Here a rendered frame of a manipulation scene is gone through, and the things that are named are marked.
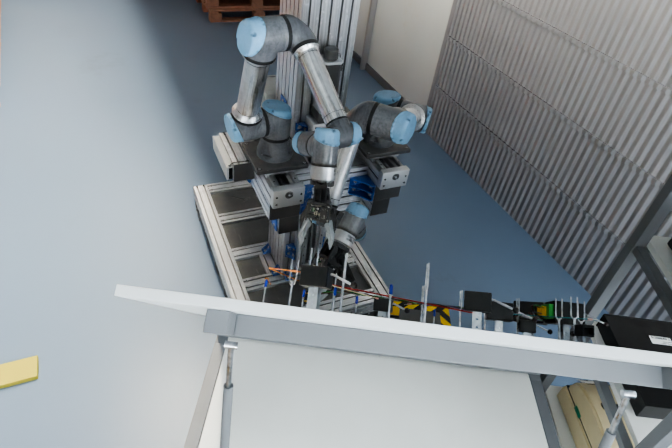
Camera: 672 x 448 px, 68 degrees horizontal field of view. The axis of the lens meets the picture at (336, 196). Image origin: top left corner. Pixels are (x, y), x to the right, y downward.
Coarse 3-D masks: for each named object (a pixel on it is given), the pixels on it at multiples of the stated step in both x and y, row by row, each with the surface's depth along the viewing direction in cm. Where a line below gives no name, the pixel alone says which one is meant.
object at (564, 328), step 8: (560, 304) 147; (568, 304) 147; (576, 304) 147; (560, 312) 146; (568, 312) 146; (576, 312) 146; (552, 320) 147; (560, 320) 145; (568, 320) 145; (576, 320) 146; (560, 328) 149; (568, 328) 147; (560, 336) 148; (568, 336) 146
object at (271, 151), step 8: (264, 144) 203; (272, 144) 201; (280, 144) 202; (288, 144) 206; (264, 152) 204; (272, 152) 202; (280, 152) 203; (288, 152) 208; (264, 160) 205; (272, 160) 204; (280, 160) 205
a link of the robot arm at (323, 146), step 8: (320, 128) 144; (328, 128) 146; (312, 136) 148; (320, 136) 143; (328, 136) 143; (336, 136) 144; (312, 144) 146; (320, 144) 143; (328, 144) 143; (336, 144) 144; (312, 152) 146; (320, 152) 144; (328, 152) 143; (336, 152) 145; (312, 160) 146; (320, 160) 144; (328, 160) 144; (336, 160) 146
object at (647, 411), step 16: (608, 320) 164; (624, 320) 165; (640, 320) 166; (656, 320) 166; (608, 336) 162; (624, 336) 160; (640, 336) 160; (656, 336) 161; (624, 384) 151; (640, 400) 143; (656, 400) 142; (640, 416) 144; (656, 416) 144
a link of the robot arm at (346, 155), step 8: (360, 104) 177; (368, 104) 175; (352, 112) 176; (360, 112) 174; (368, 112) 173; (352, 120) 176; (360, 120) 175; (344, 152) 178; (352, 152) 179; (344, 160) 178; (352, 160) 180; (336, 168) 178; (344, 168) 179; (336, 176) 178; (344, 176) 179; (336, 184) 179; (344, 184) 181; (336, 192) 179; (336, 200) 180; (336, 208) 182; (336, 216) 179; (320, 224) 181
